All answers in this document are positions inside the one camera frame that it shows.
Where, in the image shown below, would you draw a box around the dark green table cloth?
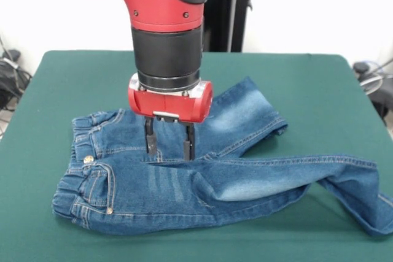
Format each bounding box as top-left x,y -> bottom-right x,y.
0,49 -> 393,262

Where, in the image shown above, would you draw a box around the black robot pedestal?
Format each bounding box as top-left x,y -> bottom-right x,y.
202,0 -> 267,53

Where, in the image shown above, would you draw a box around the blue denim jeans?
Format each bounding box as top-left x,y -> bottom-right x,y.
51,76 -> 393,238

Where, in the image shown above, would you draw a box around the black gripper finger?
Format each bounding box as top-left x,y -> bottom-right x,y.
144,117 -> 157,156
182,121 -> 197,161

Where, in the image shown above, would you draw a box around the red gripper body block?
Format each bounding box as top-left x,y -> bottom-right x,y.
128,72 -> 214,125

